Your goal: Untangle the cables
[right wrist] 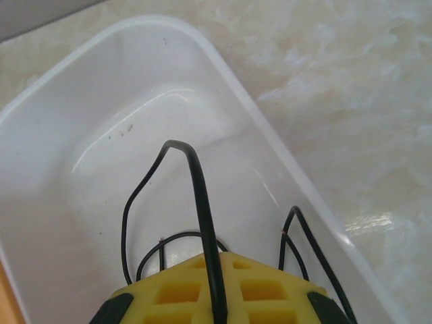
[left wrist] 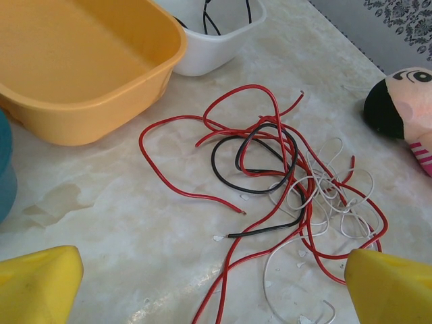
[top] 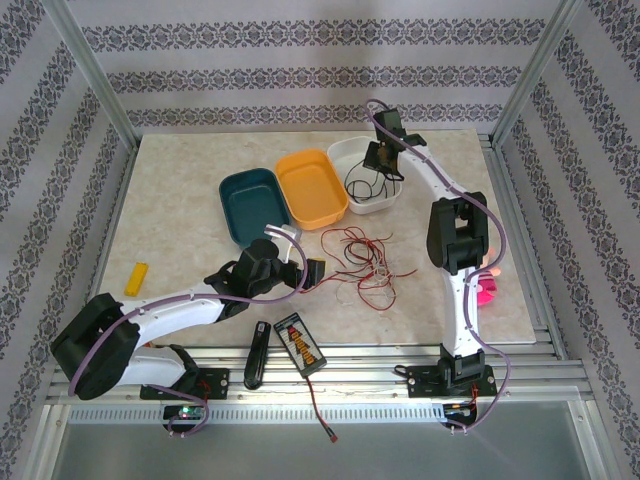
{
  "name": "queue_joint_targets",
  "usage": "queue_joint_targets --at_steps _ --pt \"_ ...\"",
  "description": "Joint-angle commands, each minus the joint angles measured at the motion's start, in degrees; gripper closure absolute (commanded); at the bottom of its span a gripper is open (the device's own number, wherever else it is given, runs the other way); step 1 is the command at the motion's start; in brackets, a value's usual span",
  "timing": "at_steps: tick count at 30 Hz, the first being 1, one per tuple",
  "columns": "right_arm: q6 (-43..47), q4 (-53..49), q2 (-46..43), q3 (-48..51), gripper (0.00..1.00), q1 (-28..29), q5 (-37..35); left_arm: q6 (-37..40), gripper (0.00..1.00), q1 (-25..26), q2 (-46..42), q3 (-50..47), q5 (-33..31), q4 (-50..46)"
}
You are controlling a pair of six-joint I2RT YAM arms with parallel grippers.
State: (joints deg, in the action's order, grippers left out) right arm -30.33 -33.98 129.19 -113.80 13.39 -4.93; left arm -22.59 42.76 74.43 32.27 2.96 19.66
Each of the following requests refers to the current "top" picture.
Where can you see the aluminium side rail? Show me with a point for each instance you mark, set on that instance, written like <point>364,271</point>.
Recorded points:
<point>520,250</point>

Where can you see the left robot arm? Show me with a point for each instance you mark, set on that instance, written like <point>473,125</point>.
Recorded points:
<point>165,310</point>

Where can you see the teal plastic bin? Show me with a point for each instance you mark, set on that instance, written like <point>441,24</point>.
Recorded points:
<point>250,205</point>

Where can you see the black battery pack orange label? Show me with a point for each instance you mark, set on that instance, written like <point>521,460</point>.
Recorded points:
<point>300,342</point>

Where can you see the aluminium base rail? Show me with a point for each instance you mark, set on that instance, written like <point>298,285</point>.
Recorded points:
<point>350,385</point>

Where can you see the white plastic bin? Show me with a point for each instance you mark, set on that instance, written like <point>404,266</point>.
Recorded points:
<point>345,150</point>

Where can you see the orange plastic bin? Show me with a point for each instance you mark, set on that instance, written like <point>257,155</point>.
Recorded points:
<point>310,190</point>

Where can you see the black stapler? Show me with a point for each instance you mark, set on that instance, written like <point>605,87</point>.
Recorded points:
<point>256,355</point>

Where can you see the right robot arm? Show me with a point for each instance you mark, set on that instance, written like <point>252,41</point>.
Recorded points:
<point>460,320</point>

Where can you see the small circuit board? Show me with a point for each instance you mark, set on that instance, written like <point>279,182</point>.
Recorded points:
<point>457,409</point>
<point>185,412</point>

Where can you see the aluminium frame post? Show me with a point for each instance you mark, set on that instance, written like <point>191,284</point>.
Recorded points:
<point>95,80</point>
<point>530,80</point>

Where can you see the small yellow block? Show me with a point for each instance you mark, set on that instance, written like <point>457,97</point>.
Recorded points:
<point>136,278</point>

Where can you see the plush doll pink striped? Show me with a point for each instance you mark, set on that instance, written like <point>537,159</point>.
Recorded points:
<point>487,292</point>

